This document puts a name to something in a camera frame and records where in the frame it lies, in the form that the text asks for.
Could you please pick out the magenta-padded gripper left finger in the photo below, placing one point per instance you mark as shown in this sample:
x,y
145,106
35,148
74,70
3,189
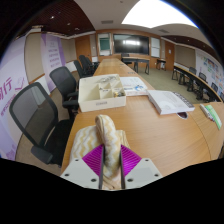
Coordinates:
x,y
93,160

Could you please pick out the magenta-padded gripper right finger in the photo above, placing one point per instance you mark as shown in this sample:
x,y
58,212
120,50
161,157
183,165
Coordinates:
x,y
130,160

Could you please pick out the yellow white zigzag towel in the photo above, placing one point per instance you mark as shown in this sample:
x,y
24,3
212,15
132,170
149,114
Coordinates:
x,y
108,133

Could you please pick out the white compartment box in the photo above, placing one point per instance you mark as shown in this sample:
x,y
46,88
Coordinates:
x,y
100,104

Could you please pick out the small dark round object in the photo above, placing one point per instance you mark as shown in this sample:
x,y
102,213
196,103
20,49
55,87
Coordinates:
x,y
182,115

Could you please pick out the thick white book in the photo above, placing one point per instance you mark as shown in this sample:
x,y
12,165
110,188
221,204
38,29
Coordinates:
x,y
168,101

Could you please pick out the white printed paper sheets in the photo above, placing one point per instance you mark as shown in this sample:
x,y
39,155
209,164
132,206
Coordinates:
x,y
133,85

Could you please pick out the black mesh office chair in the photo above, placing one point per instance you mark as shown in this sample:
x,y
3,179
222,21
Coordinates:
x,y
61,80
31,110

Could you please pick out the white marker pen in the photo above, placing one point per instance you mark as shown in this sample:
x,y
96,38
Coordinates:
x,y
205,112

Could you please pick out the green pamphlet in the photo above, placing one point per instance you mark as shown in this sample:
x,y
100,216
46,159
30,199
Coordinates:
x,y
214,116

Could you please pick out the row of black office chairs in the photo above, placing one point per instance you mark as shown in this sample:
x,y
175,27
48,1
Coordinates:
x,y
86,65

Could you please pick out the wooden front desk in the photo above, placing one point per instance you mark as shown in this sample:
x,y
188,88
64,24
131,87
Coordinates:
x,y
135,60

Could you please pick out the long curved side table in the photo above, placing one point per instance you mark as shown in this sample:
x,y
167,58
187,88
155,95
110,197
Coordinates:
x,y
190,77

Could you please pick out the small wooden side table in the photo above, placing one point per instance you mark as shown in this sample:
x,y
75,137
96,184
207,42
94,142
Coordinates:
x,y
161,61

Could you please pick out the group of black side chairs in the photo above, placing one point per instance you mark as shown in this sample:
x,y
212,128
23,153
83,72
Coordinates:
x,y
203,78

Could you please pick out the brown wooden door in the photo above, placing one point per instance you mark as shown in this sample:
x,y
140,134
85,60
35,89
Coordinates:
x,y
169,56
82,48

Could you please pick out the large ceiling light panel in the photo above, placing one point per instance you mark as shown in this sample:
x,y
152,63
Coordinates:
x,y
156,13

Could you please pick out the large white purple wall banner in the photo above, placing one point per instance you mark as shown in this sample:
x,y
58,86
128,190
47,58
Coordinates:
x,y
11,83

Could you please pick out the white wall board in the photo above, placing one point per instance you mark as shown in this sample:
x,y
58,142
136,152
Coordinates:
x,y
155,47

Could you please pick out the green wall board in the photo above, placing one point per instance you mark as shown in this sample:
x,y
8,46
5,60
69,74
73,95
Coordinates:
x,y
104,44

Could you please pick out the large black wall screen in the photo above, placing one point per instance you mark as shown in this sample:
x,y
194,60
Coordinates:
x,y
131,44

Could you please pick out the colourful wall poster board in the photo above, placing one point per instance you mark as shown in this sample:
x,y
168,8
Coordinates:
x,y
210,66

